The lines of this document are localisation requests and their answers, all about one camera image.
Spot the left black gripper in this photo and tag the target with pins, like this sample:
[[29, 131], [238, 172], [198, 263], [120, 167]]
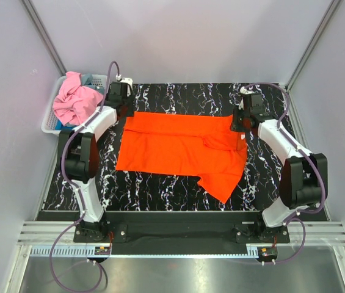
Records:
[[130, 113]]

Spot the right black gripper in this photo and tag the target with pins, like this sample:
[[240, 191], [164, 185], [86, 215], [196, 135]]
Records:
[[234, 126]]

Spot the orange t shirt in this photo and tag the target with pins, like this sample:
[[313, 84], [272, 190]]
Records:
[[185, 145]]

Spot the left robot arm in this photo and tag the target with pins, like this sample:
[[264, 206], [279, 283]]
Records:
[[78, 159]]

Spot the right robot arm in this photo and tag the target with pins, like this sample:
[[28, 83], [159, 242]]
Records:
[[304, 175]]

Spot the grey t shirt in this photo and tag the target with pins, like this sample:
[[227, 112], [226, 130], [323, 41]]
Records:
[[86, 79]]

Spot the pink t shirt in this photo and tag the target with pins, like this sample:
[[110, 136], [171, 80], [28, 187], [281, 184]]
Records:
[[74, 100]]

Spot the blue t shirt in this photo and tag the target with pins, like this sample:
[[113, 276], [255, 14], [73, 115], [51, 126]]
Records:
[[60, 125]]

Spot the white plastic basket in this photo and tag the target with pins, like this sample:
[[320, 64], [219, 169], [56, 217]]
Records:
[[50, 121]]

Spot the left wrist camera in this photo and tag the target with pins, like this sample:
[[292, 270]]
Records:
[[128, 81]]

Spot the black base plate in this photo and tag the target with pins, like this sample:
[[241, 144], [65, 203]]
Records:
[[180, 233]]

